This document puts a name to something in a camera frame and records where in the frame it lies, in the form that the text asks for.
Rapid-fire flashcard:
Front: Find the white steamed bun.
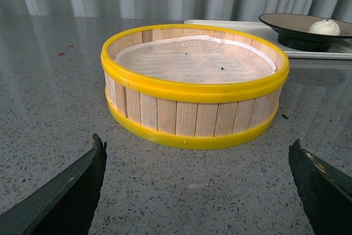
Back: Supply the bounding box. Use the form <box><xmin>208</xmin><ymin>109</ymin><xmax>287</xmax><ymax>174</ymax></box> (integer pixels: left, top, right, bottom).
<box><xmin>309</xmin><ymin>19</ymin><xmax>340</xmax><ymax>36</ymax></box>

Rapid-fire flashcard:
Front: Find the beige plate with black rim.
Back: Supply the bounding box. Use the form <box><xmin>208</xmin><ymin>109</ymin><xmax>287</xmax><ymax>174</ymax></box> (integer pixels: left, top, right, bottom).
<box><xmin>259</xmin><ymin>13</ymin><xmax>351</xmax><ymax>52</ymax></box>

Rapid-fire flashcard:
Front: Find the white steamer liner cloth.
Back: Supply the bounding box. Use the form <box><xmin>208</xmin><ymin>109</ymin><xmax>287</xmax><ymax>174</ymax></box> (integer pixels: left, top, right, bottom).
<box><xmin>114</xmin><ymin>36</ymin><xmax>277</xmax><ymax>84</ymax></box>

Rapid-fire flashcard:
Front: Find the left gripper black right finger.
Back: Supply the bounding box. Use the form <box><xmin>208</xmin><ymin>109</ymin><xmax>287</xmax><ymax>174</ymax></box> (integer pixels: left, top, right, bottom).
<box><xmin>289</xmin><ymin>139</ymin><xmax>351</xmax><ymax>234</ymax></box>

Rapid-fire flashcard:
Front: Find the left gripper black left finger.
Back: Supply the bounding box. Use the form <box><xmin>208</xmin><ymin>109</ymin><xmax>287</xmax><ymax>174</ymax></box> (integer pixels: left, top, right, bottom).
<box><xmin>1</xmin><ymin>134</ymin><xmax>107</xmax><ymax>234</ymax></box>

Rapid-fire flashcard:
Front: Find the white rectangular tray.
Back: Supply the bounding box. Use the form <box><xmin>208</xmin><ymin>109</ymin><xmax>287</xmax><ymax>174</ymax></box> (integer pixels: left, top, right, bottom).
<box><xmin>184</xmin><ymin>19</ymin><xmax>351</xmax><ymax>60</ymax></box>

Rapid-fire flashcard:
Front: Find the bamboo steamer with yellow bands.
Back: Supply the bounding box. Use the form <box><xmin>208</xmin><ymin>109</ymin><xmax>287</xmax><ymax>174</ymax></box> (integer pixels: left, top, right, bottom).
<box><xmin>101</xmin><ymin>24</ymin><xmax>289</xmax><ymax>150</ymax></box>

